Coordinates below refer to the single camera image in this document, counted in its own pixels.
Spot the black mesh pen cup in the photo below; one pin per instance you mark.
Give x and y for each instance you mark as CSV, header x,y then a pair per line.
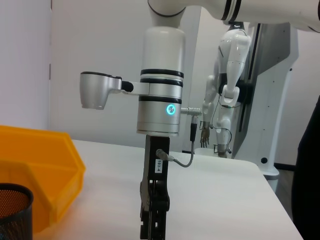
x,y
15,225

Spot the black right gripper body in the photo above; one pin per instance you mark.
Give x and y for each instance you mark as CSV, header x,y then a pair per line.
x,y
157,175

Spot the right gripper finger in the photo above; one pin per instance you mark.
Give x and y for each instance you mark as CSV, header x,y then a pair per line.
x,y
155,225

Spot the large black object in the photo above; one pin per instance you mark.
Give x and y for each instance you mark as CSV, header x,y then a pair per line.
x,y
310,175

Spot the white humanoid robot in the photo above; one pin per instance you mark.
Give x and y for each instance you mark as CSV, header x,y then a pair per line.
x,y
235,50

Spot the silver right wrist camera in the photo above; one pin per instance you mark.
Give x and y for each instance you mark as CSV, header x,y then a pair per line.
x,y
95,87

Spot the yellow plastic storage bin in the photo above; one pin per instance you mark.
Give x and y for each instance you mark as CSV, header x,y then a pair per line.
x,y
37,150

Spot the white robot support stand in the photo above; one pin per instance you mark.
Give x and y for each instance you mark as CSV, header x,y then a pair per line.
x,y
275,75

